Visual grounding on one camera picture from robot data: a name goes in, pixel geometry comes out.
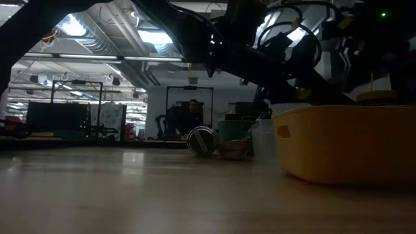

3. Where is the black rectangular stand frame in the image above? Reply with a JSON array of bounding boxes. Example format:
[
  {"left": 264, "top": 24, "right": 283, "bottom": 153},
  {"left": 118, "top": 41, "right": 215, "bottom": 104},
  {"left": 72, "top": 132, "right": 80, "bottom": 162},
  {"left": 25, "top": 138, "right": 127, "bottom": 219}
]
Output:
[{"left": 164, "top": 85, "right": 215, "bottom": 139}]

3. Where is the dark cabinet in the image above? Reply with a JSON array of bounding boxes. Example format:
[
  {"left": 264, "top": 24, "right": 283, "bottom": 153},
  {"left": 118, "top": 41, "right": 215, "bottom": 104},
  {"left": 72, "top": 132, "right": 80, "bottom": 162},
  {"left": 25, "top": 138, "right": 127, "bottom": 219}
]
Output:
[{"left": 25, "top": 100, "right": 90, "bottom": 139}]

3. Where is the white patterned cloth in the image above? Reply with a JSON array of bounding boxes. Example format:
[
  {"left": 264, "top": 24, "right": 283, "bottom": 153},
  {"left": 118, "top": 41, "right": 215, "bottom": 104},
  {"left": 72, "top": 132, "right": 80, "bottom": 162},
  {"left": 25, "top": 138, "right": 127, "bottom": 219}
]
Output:
[{"left": 90, "top": 102, "right": 126, "bottom": 139}]

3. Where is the black round ceiling device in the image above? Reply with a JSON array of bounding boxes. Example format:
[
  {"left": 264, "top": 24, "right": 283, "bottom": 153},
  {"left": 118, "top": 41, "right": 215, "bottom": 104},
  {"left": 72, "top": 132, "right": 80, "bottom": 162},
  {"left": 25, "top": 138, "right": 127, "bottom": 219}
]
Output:
[{"left": 40, "top": 29, "right": 62, "bottom": 45}]

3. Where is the person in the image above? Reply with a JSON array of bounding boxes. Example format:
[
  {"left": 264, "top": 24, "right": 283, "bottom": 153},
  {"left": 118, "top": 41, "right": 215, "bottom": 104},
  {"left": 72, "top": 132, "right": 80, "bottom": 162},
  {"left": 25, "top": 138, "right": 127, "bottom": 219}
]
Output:
[{"left": 181, "top": 98, "right": 205, "bottom": 134}]

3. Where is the orange seasoning packet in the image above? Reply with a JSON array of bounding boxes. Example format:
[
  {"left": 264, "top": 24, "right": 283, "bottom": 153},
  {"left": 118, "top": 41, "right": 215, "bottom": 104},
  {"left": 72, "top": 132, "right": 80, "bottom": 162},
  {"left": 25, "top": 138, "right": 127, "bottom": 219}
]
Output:
[{"left": 216, "top": 138, "right": 252, "bottom": 161}]

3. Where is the black rig frame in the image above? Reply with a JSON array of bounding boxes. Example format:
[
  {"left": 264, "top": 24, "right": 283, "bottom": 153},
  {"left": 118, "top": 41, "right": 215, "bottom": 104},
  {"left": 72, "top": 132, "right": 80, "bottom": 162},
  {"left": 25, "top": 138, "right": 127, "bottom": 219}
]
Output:
[{"left": 50, "top": 79, "right": 104, "bottom": 139}]

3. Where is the long horizontal metal bar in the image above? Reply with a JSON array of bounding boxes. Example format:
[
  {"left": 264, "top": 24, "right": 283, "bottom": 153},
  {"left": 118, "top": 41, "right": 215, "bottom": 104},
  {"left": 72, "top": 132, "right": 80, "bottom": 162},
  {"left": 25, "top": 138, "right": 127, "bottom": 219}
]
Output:
[{"left": 22, "top": 51, "right": 185, "bottom": 63}]

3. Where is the teal plastic bin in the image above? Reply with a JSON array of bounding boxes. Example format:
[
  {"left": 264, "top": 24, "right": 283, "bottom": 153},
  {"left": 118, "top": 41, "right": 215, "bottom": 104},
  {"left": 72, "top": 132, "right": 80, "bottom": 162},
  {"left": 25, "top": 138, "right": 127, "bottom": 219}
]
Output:
[{"left": 218, "top": 120, "right": 258, "bottom": 151}]

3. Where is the red object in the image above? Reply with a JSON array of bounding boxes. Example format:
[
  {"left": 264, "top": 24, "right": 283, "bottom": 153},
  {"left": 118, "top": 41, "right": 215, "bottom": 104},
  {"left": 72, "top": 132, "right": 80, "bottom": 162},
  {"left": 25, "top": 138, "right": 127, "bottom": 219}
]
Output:
[{"left": 1, "top": 115, "right": 30, "bottom": 139}]

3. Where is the clear plastic container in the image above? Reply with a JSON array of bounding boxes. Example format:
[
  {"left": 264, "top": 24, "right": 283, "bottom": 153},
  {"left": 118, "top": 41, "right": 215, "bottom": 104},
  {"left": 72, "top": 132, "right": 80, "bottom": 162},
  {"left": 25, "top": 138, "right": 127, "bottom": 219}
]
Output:
[{"left": 250, "top": 117, "right": 280, "bottom": 161}]

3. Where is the small yellow plastic bin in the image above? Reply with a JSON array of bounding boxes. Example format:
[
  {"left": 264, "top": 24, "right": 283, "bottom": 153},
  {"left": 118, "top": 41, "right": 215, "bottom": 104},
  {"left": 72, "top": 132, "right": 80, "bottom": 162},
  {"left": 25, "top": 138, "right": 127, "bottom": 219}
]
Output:
[{"left": 272, "top": 105, "right": 416, "bottom": 186}]

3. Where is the gold lid spice jar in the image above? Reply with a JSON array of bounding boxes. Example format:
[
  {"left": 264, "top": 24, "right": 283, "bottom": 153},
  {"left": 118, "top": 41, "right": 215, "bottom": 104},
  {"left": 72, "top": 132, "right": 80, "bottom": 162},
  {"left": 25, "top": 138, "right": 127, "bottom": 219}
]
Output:
[{"left": 187, "top": 125, "right": 219, "bottom": 158}]

